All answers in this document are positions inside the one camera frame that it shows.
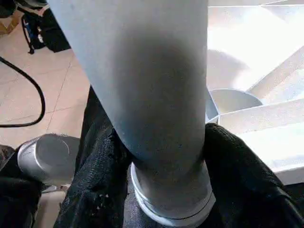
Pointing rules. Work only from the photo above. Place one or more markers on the white plastic table leg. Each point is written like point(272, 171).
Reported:
point(142, 83)

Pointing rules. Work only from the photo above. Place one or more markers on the brown cardboard box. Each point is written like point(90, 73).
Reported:
point(8, 23)

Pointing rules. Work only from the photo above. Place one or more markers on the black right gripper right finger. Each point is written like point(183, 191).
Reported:
point(249, 185)

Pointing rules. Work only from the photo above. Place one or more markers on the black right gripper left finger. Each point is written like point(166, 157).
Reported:
point(95, 185)

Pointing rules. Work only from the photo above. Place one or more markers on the black table mat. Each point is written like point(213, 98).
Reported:
point(95, 114)

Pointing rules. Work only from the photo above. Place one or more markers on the white plastic table top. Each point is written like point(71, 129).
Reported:
point(261, 59)

